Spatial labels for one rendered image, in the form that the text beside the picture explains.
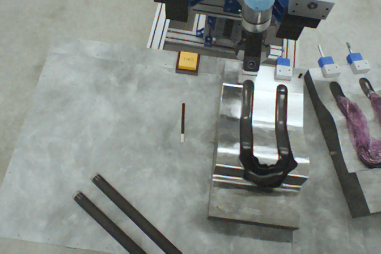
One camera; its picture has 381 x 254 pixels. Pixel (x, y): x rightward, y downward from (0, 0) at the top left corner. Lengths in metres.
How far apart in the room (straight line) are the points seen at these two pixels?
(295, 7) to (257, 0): 0.49
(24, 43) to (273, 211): 1.90
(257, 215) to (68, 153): 0.61
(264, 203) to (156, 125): 0.42
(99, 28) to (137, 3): 0.32
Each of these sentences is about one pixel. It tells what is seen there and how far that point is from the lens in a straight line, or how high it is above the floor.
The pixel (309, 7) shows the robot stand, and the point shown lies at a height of 0.95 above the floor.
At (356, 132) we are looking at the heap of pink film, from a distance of 1.19.
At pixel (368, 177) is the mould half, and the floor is 0.91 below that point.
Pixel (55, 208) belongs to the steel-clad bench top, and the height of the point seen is 0.80.
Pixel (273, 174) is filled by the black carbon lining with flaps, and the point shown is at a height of 0.88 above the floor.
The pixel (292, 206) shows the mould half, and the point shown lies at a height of 0.86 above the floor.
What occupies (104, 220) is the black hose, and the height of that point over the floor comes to 0.85.
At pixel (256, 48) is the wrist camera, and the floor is 1.09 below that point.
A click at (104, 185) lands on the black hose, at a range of 1.09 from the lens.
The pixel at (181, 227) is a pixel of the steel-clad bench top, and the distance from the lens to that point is 1.09.
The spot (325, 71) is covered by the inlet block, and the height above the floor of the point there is 0.88.
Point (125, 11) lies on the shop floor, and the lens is 2.49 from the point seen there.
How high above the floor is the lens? 1.89
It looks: 65 degrees down
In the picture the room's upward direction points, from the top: 6 degrees clockwise
